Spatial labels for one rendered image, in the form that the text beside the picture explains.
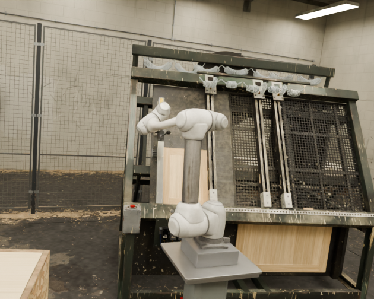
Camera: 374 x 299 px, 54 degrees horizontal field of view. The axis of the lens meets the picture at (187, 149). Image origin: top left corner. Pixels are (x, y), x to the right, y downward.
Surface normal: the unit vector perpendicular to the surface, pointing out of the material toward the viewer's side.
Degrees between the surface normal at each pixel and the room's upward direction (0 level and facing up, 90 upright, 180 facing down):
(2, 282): 0
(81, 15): 90
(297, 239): 90
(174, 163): 59
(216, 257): 90
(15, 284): 0
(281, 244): 90
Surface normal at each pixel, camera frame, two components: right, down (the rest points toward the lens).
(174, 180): 0.19, -0.37
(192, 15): 0.36, 0.17
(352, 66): -0.93, -0.04
